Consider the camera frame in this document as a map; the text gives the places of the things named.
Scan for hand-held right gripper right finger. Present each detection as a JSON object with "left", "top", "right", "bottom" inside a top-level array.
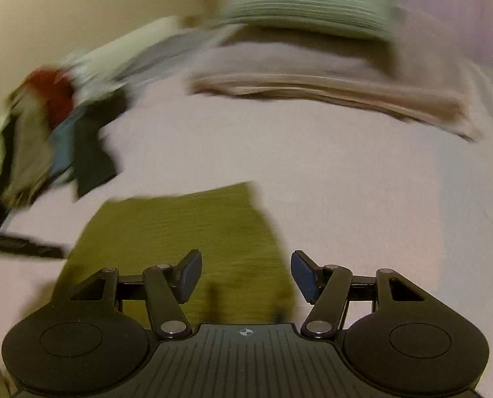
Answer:
[{"left": 290, "top": 249, "right": 427, "bottom": 339}]

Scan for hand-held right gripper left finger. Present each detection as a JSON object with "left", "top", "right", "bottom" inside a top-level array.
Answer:
[{"left": 68, "top": 249, "right": 203, "bottom": 339}]

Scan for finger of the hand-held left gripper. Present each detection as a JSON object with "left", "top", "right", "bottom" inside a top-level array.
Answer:
[{"left": 0, "top": 235, "right": 67, "bottom": 260}]

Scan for olive knit sweater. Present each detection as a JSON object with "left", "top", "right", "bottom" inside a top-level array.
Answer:
[{"left": 58, "top": 180, "right": 299, "bottom": 328}]

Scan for quilted striped bedspread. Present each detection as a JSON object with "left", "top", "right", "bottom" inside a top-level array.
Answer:
[{"left": 0, "top": 50, "right": 493, "bottom": 398}]

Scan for black pants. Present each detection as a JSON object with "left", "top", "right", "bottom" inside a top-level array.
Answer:
[{"left": 70, "top": 89, "right": 129, "bottom": 197}]

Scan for blue garment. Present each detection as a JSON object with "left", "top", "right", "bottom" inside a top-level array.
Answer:
[{"left": 47, "top": 105, "right": 106, "bottom": 183}]

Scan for red patterned garment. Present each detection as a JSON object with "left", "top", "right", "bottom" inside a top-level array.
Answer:
[{"left": 23, "top": 67, "right": 77, "bottom": 129}]

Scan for white shirt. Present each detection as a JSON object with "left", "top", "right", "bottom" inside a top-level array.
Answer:
[{"left": 62, "top": 50, "right": 127, "bottom": 102}]

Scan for pink folded blanket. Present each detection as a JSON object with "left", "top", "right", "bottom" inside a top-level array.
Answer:
[{"left": 186, "top": 12, "right": 485, "bottom": 144}]

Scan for white padded headboard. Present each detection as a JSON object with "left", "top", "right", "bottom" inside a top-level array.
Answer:
[{"left": 0, "top": 14, "right": 185, "bottom": 212}]

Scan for grey textured pillow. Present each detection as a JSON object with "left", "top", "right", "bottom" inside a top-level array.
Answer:
[{"left": 219, "top": 0, "right": 409, "bottom": 44}]

